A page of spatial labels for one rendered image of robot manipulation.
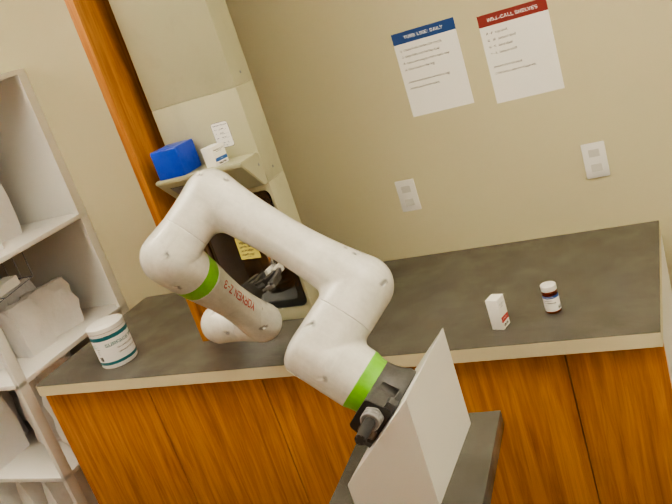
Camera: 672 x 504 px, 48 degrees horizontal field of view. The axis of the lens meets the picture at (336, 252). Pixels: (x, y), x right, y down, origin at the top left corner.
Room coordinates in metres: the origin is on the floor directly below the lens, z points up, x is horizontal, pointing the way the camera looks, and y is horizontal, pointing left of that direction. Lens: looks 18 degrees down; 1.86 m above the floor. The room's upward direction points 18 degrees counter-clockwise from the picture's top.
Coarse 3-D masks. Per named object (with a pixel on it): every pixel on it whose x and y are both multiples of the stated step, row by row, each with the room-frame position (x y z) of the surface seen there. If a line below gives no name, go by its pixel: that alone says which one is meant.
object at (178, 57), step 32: (128, 0) 2.39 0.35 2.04; (160, 0) 2.34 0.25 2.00; (192, 0) 2.29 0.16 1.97; (224, 0) 2.36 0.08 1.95; (128, 32) 2.41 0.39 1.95; (160, 32) 2.35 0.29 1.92; (192, 32) 2.31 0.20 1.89; (224, 32) 2.31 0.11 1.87; (160, 64) 2.37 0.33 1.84; (192, 64) 2.32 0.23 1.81; (224, 64) 2.27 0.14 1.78; (160, 96) 2.39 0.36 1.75; (192, 96) 2.34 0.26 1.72
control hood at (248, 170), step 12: (240, 156) 2.28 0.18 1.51; (252, 156) 2.23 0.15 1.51; (204, 168) 2.28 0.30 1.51; (216, 168) 2.21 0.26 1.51; (228, 168) 2.19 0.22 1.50; (240, 168) 2.18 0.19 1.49; (252, 168) 2.21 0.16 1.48; (168, 180) 2.30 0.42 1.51; (180, 180) 2.27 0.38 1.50; (240, 180) 2.24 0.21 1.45; (252, 180) 2.23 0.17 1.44; (264, 180) 2.25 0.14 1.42; (168, 192) 2.34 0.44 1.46
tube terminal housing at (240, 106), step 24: (216, 96) 2.30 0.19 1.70; (240, 96) 2.28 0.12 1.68; (168, 120) 2.40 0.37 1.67; (192, 120) 2.36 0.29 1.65; (216, 120) 2.32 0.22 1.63; (240, 120) 2.28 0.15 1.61; (264, 120) 2.36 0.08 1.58; (240, 144) 2.29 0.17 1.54; (264, 144) 2.31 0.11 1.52; (264, 168) 2.27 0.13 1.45; (288, 192) 2.35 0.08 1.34; (312, 288) 2.30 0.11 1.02; (288, 312) 2.31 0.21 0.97
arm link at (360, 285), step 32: (192, 192) 1.62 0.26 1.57; (224, 192) 1.60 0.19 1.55; (192, 224) 1.59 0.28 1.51; (224, 224) 1.58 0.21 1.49; (256, 224) 1.55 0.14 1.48; (288, 224) 1.54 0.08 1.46; (288, 256) 1.50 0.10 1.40; (320, 256) 1.47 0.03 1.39; (352, 256) 1.45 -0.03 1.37; (320, 288) 1.46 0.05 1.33; (352, 288) 1.40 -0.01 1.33; (384, 288) 1.41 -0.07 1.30
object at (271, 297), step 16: (256, 192) 2.28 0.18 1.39; (224, 240) 2.36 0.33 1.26; (224, 256) 2.38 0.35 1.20; (240, 272) 2.36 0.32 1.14; (256, 272) 2.33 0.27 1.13; (288, 272) 2.27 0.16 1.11; (288, 288) 2.28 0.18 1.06; (272, 304) 2.32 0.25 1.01; (288, 304) 2.29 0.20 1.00; (304, 304) 2.27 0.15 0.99
